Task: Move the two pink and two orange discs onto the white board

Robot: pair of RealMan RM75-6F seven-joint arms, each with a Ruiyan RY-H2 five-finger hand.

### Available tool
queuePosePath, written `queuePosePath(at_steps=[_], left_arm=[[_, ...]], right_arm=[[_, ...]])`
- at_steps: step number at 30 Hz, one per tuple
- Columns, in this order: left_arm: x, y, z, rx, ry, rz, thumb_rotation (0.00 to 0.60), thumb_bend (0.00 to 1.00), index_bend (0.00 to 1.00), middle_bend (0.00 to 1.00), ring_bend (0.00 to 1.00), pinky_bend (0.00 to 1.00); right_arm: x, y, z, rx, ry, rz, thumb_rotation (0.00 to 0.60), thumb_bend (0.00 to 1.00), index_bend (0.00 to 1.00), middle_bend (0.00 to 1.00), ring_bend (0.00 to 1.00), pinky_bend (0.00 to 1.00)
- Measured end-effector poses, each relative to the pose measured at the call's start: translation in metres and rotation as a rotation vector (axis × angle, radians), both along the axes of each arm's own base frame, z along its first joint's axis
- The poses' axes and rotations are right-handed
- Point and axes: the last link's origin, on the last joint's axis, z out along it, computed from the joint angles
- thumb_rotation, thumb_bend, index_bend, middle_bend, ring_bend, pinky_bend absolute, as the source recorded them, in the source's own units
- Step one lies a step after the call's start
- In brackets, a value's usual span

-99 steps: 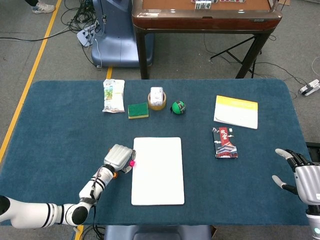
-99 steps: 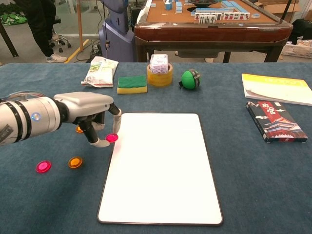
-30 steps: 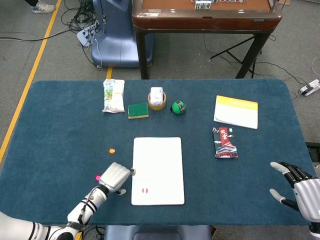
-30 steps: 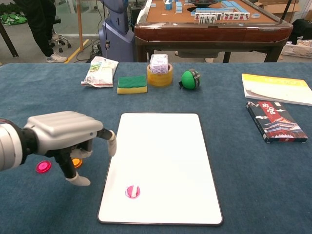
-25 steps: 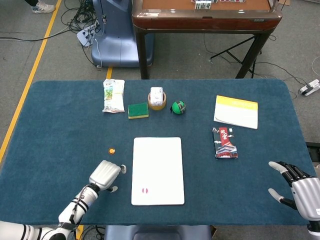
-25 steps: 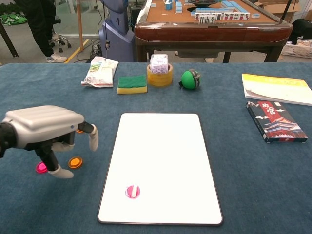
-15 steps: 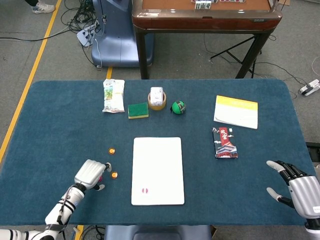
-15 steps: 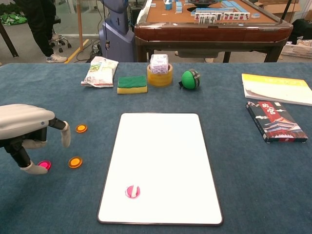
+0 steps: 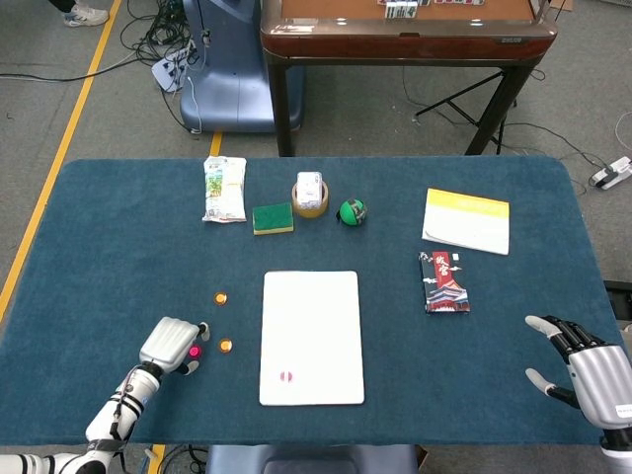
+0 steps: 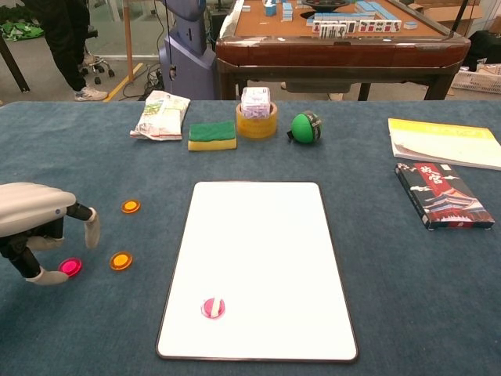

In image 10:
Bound white magnetic board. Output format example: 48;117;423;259
155;180;359;363

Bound pink disc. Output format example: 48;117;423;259
200;297;227;320
57;257;84;278

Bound mahjong tiles with black prints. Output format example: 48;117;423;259
318;22;348;39

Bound white purple tissue pack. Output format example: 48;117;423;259
240;86;272;119

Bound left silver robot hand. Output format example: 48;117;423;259
0;182;101;286

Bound person in black trousers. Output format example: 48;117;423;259
23;0;109;103

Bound green yellow sponge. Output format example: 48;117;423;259
187;120;238;152

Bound wooden pole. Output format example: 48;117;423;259
122;0;135;83

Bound blue backed mahjong tile wall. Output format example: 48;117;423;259
307;11;377;23

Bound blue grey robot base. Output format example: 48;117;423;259
158;0;218;101

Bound white plastic basket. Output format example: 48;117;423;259
449;68;501;95

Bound black bag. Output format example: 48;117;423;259
463;30;501;74

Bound black bowl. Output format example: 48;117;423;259
301;0;351;12

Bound black office chair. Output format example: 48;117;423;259
77;25;117;85

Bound white snack bag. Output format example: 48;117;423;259
129;90;192;142

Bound brown mahjong table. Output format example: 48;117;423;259
214;0;472;102

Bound hanging black pendant cable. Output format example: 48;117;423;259
163;0;177;81

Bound mahjong tiles with red prints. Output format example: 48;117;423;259
346;19;403;34

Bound blue felt table cover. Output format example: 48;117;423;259
0;99;501;376

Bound black table leg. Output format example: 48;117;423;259
0;34;31;94

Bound black cable bundle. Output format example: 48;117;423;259
123;64;165;102

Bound green material pile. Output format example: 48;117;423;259
0;19;44;42

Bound yellow tape roll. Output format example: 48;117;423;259
235;101;279;139

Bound dark red patterned box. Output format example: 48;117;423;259
394;161;496;231

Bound yellow white notebook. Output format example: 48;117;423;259
387;117;501;172

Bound green ball with black strap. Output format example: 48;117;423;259
287;110;324;144

